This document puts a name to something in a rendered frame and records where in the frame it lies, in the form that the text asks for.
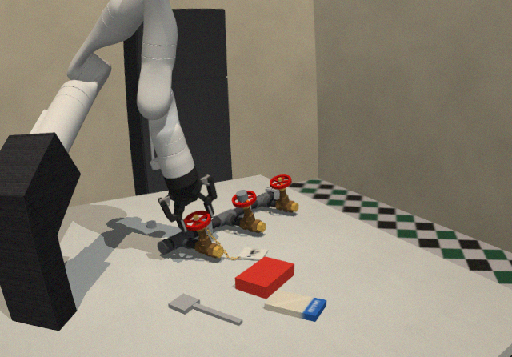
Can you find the red rectangular block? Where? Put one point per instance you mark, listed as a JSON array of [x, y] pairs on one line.
[[264, 277]]

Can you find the beige flat box with blue end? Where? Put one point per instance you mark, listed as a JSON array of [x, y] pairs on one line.
[[299, 306]]

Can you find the grey cylinder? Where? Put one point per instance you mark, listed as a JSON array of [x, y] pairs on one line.
[[242, 195]]

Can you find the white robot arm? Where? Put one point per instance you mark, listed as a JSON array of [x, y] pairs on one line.
[[88, 73]]

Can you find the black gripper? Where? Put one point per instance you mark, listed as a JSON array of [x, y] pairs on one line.
[[180, 188]]

